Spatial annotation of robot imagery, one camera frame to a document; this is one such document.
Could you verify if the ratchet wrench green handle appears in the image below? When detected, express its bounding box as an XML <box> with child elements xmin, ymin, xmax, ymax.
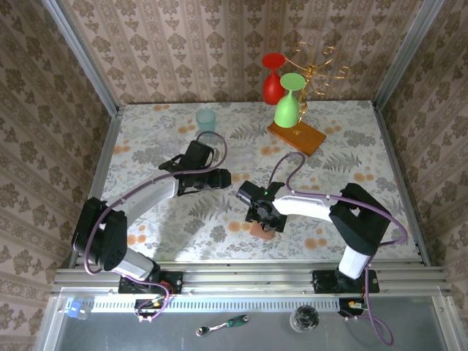
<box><xmin>195</xmin><ymin>314</ymin><xmax>250</xmax><ymax>338</ymax></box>

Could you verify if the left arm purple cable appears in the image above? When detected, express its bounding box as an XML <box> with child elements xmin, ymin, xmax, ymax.
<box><xmin>83</xmin><ymin>130</ymin><xmax>228</xmax><ymax>323</ymax></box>

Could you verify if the green wine glass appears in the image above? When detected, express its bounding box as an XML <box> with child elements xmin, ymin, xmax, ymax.
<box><xmin>273</xmin><ymin>72</ymin><xmax>307</xmax><ymax>129</ymax></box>

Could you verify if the clear glass jar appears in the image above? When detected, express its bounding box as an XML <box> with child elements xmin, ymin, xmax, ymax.
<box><xmin>289</xmin><ymin>305</ymin><xmax>320</xmax><ymax>334</ymax></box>

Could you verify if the small blue white box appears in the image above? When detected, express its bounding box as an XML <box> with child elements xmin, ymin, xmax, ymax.
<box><xmin>65</xmin><ymin>300</ymin><xmax>92</xmax><ymax>321</ymax></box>

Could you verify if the perforated cable duct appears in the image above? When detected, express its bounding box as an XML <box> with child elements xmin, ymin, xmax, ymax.
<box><xmin>91</xmin><ymin>298</ymin><xmax>343</xmax><ymax>314</ymax></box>

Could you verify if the aluminium frame post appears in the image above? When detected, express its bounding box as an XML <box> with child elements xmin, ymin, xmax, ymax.
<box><xmin>40</xmin><ymin>0</ymin><xmax>121</xmax><ymax>117</ymax></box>
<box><xmin>372</xmin><ymin>0</ymin><xmax>445</xmax><ymax>110</ymax></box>

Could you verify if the black connector block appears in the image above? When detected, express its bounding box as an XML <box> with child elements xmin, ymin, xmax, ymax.
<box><xmin>133</xmin><ymin>298</ymin><xmax>170</xmax><ymax>322</ymax></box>
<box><xmin>338</xmin><ymin>298</ymin><xmax>366</xmax><ymax>318</ymax></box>

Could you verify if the red wine glass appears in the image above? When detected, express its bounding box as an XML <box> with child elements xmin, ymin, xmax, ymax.
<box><xmin>261</xmin><ymin>52</ymin><xmax>287</xmax><ymax>106</ymax></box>

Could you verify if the aluminium mounting beam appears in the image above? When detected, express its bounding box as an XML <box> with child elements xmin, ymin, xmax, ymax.
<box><xmin>50</xmin><ymin>260</ymin><xmax>454</xmax><ymax>298</ymax></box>

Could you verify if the teal plastic tumbler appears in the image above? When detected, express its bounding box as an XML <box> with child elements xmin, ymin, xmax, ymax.
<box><xmin>195</xmin><ymin>108</ymin><xmax>217</xmax><ymax>138</ymax></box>

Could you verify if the aluminium side rail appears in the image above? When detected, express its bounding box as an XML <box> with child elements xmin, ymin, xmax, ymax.
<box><xmin>67</xmin><ymin>105</ymin><xmax>124</xmax><ymax>270</ymax></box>
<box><xmin>371</xmin><ymin>100</ymin><xmax>433</xmax><ymax>267</ymax></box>

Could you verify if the grey metal shelf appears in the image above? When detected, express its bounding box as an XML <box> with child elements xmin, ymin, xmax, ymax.
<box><xmin>34</xmin><ymin>287</ymin><xmax>468</xmax><ymax>351</ymax></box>

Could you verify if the clear acrylic card organizer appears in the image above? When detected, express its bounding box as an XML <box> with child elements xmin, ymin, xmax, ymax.
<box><xmin>230</xmin><ymin>143</ymin><xmax>262</xmax><ymax>182</ymax></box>

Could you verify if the clear glass cup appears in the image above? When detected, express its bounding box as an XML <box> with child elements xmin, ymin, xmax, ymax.
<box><xmin>156</xmin><ymin>127</ymin><xmax>180</xmax><ymax>153</ymax></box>

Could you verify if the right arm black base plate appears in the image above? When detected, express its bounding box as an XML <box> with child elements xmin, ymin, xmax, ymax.
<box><xmin>312</xmin><ymin>269</ymin><xmax>380</xmax><ymax>295</ymax></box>

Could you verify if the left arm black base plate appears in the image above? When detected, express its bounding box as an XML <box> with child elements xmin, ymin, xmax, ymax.
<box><xmin>117</xmin><ymin>271</ymin><xmax>184</xmax><ymax>295</ymax></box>

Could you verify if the gold wire rack wooden base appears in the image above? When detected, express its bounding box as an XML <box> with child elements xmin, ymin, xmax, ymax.
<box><xmin>266</xmin><ymin>40</ymin><xmax>354</xmax><ymax>158</ymax></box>

